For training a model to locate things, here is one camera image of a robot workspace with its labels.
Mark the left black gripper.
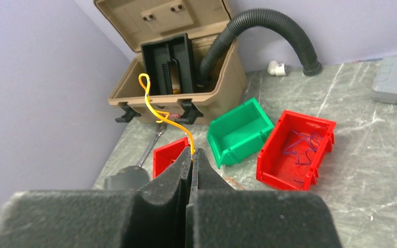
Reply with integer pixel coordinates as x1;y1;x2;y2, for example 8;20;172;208
103;165;150;190

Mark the white pipe fitting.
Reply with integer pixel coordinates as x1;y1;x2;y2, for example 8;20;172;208
267;60;288;76

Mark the black corrugated hose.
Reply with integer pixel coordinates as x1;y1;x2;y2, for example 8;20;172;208
197;8;323;87

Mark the small red plastic bin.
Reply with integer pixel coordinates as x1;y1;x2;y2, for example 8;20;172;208
152;137;190;179

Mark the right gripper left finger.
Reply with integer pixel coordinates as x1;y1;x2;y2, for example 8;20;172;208
0;150;192;247

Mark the tan plastic toolbox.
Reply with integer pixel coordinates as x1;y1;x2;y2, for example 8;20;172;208
94;0;246;125

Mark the yellow cable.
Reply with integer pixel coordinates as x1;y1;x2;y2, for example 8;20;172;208
138;73;196;162

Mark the black toolbox tray insert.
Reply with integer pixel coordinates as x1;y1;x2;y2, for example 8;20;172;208
141;33;197;95

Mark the large red plastic bin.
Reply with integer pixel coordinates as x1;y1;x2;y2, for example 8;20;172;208
256;110;336;191

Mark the silver combination wrench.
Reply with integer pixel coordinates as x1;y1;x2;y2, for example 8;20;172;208
137;123;167;168

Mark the green plastic bin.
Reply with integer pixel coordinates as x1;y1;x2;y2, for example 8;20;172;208
207;98;274;169

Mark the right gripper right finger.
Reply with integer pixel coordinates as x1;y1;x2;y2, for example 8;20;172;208
186;148;342;247

